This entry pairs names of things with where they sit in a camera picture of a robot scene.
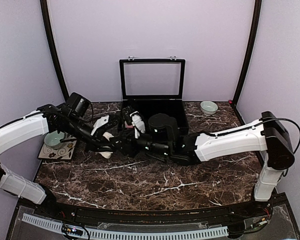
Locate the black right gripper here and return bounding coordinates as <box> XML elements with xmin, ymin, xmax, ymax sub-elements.
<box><xmin>110</xmin><ymin>126</ymin><xmax>172</xmax><ymax>157</ymax></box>

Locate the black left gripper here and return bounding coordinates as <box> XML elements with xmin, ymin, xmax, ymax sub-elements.
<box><xmin>65</xmin><ymin>115</ymin><xmax>117</xmax><ymax>153</ymax></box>

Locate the pink patterned sock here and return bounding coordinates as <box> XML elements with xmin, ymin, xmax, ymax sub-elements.
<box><xmin>124</xmin><ymin>121</ymin><xmax>134</xmax><ymax>129</ymax></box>

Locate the beige and brown sock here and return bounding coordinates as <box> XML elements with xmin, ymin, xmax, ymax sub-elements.
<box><xmin>98</xmin><ymin>131</ymin><xmax>114</xmax><ymax>159</ymax></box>

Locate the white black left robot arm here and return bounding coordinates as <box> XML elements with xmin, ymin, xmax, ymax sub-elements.
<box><xmin>0</xmin><ymin>92</ymin><xmax>115</xmax><ymax>218</ymax></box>

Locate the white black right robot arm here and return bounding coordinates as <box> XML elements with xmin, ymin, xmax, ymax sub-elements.
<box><xmin>121</xmin><ymin>108</ymin><xmax>297</xmax><ymax>217</ymax></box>

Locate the floral square ceramic plate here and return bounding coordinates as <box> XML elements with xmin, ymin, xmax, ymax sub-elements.
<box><xmin>37</xmin><ymin>137</ymin><xmax>77</xmax><ymax>161</ymax></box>

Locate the pale green ceramic bowl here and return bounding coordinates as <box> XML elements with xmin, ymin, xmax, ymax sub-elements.
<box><xmin>44</xmin><ymin>131</ymin><xmax>65</xmax><ymax>149</ymax></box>

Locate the black compartment storage box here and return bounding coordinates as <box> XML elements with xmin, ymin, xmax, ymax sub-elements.
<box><xmin>120</xmin><ymin>99</ymin><xmax>189</xmax><ymax>135</ymax></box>

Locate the glass-panel black box lid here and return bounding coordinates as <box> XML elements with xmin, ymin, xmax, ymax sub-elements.
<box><xmin>119</xmin><ymin>57</ymin><xmax>186</xmax><ymax>100</ymax></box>

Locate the small green circuit board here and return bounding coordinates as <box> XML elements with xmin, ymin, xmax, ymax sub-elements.
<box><xmin>61</xmin><ymin>224</ymin><xmax>83</xmax><ymax>236</ymax></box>

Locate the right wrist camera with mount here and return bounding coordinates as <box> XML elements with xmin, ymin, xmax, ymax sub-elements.
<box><xmin>121</xmin><ymin>106</ymin><xmax>146</xmax><ymax>139</ymax></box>

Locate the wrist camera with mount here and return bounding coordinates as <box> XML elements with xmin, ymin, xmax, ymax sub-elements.
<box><xmin>90</xmin><ymin>114</ymin><xmax>120</xmax><ymax>136</ymax></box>
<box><xmin>121</xmin><ymin>106</ymin><xmax>146</xmax><ymax>139</ymax></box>

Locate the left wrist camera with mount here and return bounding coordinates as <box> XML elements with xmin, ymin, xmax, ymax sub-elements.
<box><xmin>90</xmin><ymin>114</ymin><xmax>120</xmax><ymax>136</ymax></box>

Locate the white slotted cable duct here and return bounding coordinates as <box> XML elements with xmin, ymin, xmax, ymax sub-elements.
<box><xmin>21</xmin><ymin>213</ymin><xmax>229</xmax><ymax>240</ymax></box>

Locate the black left corner post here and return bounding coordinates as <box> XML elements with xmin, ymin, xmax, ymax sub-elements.
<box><xmin>39</xmin><ymin>0</ymin><xmax>70</xmax><ymax>101</ymax></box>

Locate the black corner post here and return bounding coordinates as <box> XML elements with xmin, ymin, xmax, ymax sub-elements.
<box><xmin>232</xmin><ymin>0</ymin><xmax>262</xmax><ymax>108</ymax></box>
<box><xmin>39</xmin><ymin>0</ymin><xmax>70</xmax><ymax>101</ymax></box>

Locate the black front rail frame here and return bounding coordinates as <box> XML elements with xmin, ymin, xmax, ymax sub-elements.
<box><xmin>6</xmin><ymin>193</ymin><xmax>300</xmax><ymax>240</ymax></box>

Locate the black right corner post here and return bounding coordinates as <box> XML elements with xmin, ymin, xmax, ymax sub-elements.
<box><xmin>232</xmin><ymin>0</ymin><xmax>262</xmax><ymax>108</ymax></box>

